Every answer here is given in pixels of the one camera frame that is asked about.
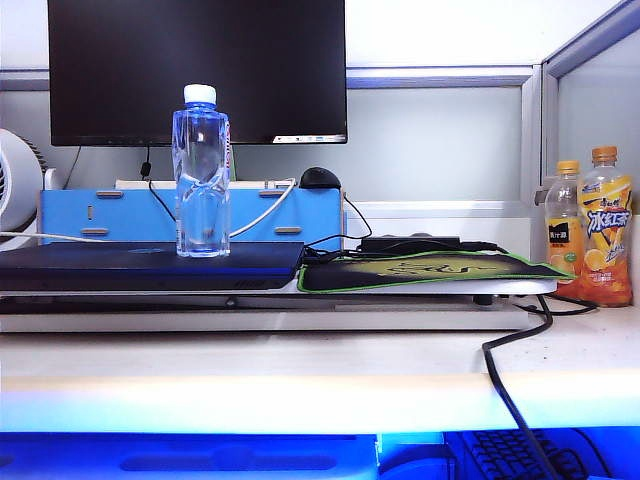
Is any thick black power cable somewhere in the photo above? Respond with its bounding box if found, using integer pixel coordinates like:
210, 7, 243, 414
482, 293, 566, 480

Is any thin black mouse cable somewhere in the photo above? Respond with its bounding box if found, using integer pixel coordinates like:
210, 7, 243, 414
303, 192, 374, 264

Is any small orange juice bottle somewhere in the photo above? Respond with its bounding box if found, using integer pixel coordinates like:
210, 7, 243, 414
544, 159, 585, 286

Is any black computer monitor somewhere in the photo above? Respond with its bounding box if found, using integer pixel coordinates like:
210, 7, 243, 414
47, 0, 348, 147

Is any black power adapter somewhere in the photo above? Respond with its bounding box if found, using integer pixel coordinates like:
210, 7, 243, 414
360, 234, 461, 254

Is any white laptop stand board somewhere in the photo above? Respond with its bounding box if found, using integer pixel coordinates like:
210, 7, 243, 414
0, 278, 559, 333

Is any large iced tea bottle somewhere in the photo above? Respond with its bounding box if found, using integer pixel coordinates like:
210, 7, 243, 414
574, 145, 635, 308

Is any white cable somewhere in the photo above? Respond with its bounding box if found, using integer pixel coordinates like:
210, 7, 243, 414
0, 177, 299, 244

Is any dark closed laptop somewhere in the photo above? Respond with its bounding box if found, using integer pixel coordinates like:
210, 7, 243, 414
0, 241, 307, 292

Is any clear mineral water bottle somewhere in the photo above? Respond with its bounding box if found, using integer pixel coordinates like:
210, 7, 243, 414
171, 83, 232, 259

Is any blue wooden monitor riser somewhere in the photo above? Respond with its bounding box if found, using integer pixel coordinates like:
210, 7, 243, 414
39, 178, 347, 251

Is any white desk fan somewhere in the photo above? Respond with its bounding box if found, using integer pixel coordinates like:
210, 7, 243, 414
0, 127, 46, 251

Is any black keyboard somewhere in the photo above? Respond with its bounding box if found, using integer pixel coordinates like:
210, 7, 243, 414
444, 428, 616, 480

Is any black green-edged mouse pad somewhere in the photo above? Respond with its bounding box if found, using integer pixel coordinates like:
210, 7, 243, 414
296, 249, 579, 294

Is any black computer mouse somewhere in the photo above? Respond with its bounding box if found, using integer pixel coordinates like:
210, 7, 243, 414
298, 167, 343, 191

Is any thin black monitor cable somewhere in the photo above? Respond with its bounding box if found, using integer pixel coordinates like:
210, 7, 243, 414
141, 145, 204, 242

